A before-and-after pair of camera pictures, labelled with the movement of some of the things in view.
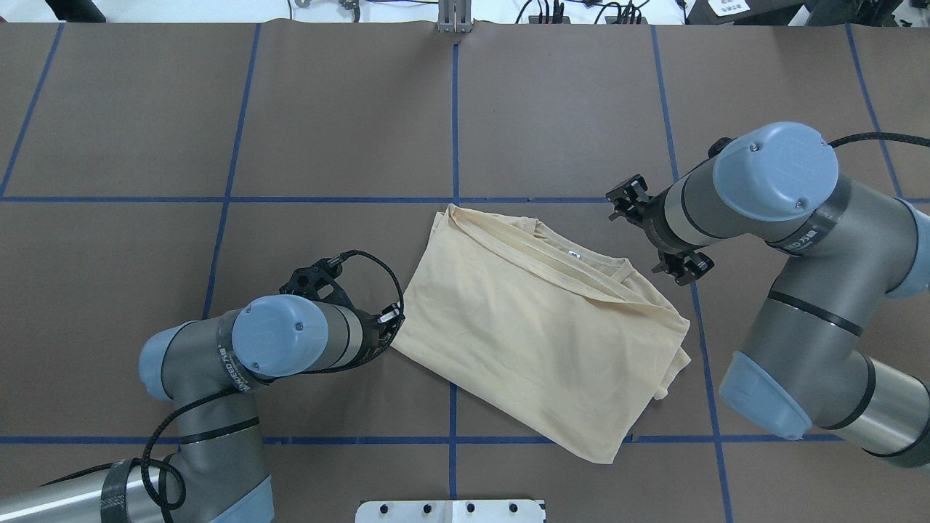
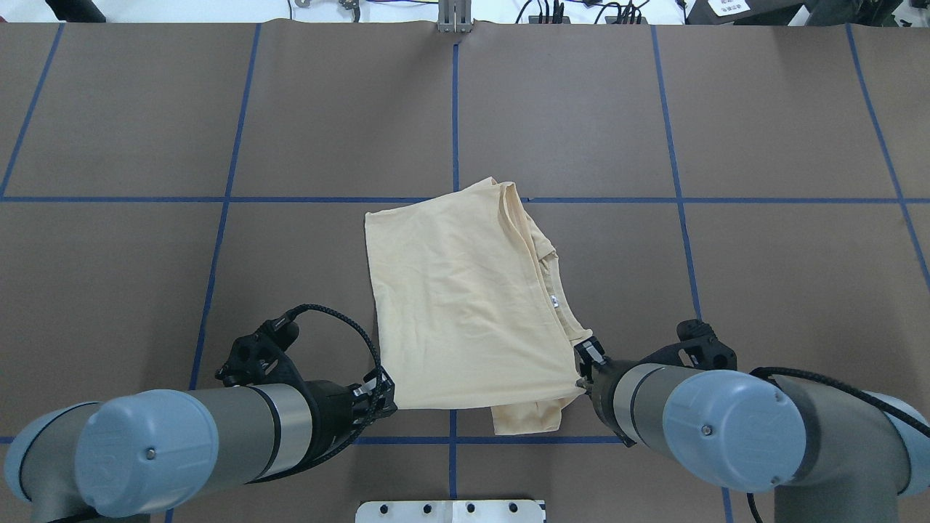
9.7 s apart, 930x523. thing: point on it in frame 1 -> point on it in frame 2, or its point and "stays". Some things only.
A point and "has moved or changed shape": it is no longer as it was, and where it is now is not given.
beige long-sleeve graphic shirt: (570, 345) has moved or changed shape
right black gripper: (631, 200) -> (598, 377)
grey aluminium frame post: (455, 16) stays
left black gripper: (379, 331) -> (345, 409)
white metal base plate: (449, 511) stays
